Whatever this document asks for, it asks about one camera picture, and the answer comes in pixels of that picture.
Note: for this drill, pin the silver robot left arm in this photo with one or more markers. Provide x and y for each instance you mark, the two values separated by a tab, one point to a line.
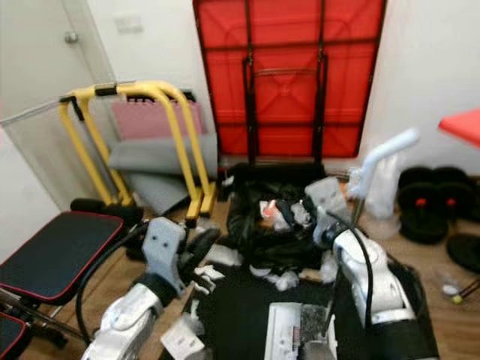
127	322

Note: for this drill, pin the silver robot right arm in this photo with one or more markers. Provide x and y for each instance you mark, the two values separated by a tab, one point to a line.
367	277

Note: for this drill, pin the black floor mat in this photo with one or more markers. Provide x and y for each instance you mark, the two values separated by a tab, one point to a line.
232	322

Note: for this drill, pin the long clear plastic bag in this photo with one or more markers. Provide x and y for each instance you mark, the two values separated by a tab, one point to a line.
223	255

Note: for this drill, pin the red white wrapper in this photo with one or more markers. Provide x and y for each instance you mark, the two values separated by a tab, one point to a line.
270	210

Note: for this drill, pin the black garbage bag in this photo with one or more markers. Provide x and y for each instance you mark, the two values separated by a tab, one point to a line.
259	247

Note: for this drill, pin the black fabric case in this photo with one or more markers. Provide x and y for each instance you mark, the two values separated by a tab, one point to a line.
274	174

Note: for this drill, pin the crumpled white tissue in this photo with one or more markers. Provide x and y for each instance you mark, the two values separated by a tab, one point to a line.
328	268
285	280

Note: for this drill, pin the white paper tag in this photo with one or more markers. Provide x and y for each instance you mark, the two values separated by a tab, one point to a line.
184	341

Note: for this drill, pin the grey rolled mat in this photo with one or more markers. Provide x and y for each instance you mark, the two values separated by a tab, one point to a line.
154	157

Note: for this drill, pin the black dumbbell red collar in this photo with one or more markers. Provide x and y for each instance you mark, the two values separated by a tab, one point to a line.
457	202
424	225

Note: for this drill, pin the silver robot right leg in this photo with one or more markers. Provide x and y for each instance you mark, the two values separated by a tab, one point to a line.
319	352

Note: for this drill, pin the pink foam mat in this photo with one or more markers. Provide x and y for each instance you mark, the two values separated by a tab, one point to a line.
146	120

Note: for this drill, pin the large black red-trimmed bench pad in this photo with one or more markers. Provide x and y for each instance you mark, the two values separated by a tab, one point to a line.
56	259

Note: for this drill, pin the clear plastic cup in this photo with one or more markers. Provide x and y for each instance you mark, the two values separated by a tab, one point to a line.
448	289

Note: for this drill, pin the black weight plate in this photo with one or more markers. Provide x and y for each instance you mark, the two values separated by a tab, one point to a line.
465	255

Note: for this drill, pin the red table top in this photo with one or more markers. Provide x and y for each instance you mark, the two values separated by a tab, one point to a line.
463	127

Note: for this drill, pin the small black red-trimmed bench pad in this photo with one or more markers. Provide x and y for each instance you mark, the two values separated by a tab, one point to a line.
11	337

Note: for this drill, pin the white door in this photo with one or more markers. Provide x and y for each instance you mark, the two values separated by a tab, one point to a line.
37	67

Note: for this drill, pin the silver door knob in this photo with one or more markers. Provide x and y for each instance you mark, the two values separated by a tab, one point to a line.
71	37

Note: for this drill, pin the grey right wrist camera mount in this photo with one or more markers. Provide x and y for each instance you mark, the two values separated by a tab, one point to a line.
326	201

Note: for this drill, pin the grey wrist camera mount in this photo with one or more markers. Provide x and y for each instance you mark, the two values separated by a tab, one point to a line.
165	247
326	201

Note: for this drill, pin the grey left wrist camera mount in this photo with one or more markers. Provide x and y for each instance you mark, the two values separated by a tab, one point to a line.
165	247

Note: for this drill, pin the yellow metal exercise frame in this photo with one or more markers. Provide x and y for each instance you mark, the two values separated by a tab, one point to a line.
201	201

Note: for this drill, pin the red folded table dark frame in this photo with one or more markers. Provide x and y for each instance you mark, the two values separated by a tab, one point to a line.
281	97

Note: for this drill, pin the white light switch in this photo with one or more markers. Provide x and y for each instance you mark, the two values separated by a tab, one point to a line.
127	22

